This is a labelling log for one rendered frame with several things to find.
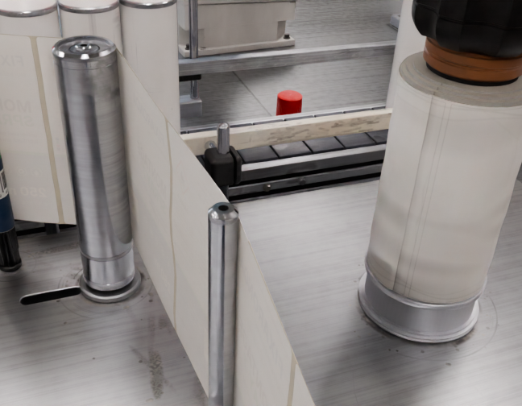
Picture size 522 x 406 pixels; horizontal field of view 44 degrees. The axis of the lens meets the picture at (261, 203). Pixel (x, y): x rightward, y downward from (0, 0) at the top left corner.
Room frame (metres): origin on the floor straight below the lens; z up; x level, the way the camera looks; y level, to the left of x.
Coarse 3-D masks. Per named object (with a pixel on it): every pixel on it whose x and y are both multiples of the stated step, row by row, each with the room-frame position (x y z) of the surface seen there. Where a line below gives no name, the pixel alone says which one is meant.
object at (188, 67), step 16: (304, 48) 0.68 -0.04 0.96; (320, 48) 0.68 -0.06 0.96; (336, 48) 0.69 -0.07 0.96; (352, 48) 0.69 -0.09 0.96; (368, 48) 0.70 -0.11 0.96; (384, 48) 0.71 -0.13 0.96; (192, 64) 0.62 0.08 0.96; (208, 64) 0.63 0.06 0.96; (224, 64) 0.64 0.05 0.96; (240, 64) 0.64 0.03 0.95; (256, 64) 0.65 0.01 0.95; (272, 64) 0.66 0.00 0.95; (288, 64) 0.66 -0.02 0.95
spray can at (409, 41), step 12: (408, 0) 0.67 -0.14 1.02; (408, 12) 0.67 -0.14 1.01; (408, 24) 0.67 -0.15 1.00; (408, 36) 0.67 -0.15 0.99; (420, 36) 0.66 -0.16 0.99; (396, 48) 0.68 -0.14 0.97; (408, 48) 0.67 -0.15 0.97; (420, 48) 0.66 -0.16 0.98; (396, 60) 0.68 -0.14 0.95; (396, 72) 0.67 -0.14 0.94; (396, 84) 0.67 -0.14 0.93
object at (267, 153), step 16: (336, 112) 0.70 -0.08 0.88; (352, 112) 0.70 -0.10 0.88; (208, 128) 0.64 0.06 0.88; (288, 144) 0.61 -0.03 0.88; (304, 144) 0.61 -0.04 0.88; (320, 144) 0.61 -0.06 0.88; (336, 144) 0.62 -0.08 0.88; (352, 144) 0.62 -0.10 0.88; (368, 144) 0.62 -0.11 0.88; (256, 160) 0.57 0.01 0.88
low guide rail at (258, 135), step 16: (368, 112) 0.63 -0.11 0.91; (384, 112) 0.63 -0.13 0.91; (240, 128) 0.57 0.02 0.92; (256, 128) 0.57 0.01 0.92; (272, 128) 0.58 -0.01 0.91; (288, 128) 0.58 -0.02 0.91; (304, 128) 0.59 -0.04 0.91; (320, 128) 0.60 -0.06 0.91; (336, 128) 0.60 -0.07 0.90; (352, 128) 0.61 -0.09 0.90; (368, 128) 0.62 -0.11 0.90; (384, 128) 0.63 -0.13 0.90; (192, 144) 0.55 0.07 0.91; (240, 144) 0.56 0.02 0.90; (256, 144) 0.57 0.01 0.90; (272, 144) 0.58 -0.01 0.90
